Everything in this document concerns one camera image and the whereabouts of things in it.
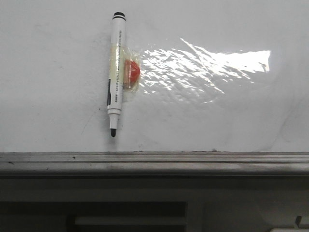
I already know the white whiteboard marker black tip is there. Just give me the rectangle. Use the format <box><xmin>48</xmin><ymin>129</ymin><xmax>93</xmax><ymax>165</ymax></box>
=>
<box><xmin>107</xmin><ymin>12</ymin><xmax>126</xmax><ymax>137</ymax></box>

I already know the red round magnet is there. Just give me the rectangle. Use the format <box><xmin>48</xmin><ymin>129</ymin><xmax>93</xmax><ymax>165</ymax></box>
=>
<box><xmin>124</xmin><ymin>59</ymin><xmax>140</xmax><ymax>89</ymax></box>

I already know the clear adhesive tape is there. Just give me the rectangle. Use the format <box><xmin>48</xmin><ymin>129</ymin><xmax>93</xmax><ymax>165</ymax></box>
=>
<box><xmin>109</xmin><ymin>45</ymin><xmax>140</xmax><ymax>92</ymax></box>

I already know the white whiteboard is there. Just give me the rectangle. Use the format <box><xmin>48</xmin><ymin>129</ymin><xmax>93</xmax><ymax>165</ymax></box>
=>
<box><xmin>0</xmin><ymin>0</ymin><xmax>309</xmax><ymax>152</ymax></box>

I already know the aluminium whiteboard tray rail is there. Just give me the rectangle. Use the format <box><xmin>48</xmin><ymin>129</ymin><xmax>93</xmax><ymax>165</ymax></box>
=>
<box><xmin>0</xmin><ymin>151</ymin><xmax>309</xmax><ymax>177</ymax></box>

